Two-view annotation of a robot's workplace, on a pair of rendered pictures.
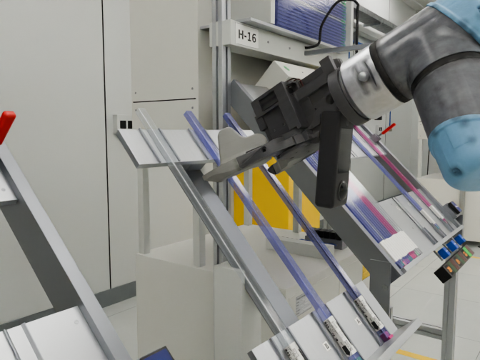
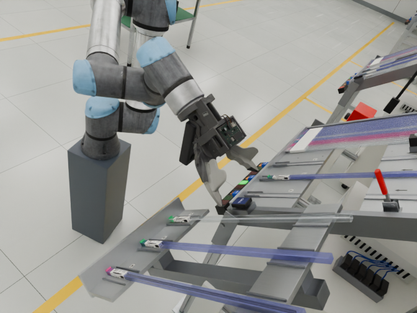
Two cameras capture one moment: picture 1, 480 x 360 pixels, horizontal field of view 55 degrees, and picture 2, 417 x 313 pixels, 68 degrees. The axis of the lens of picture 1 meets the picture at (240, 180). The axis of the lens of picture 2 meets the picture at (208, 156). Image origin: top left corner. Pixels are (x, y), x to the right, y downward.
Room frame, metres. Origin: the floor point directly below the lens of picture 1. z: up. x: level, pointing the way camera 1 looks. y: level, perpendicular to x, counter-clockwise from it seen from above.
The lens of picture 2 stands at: (1.08, -0.19, 1.47)
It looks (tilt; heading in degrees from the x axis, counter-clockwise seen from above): 41 degrees down; 167
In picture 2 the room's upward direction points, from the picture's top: 20 degrees clockwise
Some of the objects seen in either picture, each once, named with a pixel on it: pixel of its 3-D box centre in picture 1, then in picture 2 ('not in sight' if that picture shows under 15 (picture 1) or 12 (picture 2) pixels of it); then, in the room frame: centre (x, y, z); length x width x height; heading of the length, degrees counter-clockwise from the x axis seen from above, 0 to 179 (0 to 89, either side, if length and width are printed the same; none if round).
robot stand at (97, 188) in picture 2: not in sight; (98, 190); (0.12, -0.40, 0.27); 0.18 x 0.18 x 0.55; 70
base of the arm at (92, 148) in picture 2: not in sight; (100, 137); (0.12, -0.40, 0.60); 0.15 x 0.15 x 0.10
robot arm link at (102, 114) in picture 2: not in sight; (103, 114); (0.12, -0.40, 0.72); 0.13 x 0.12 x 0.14; 100
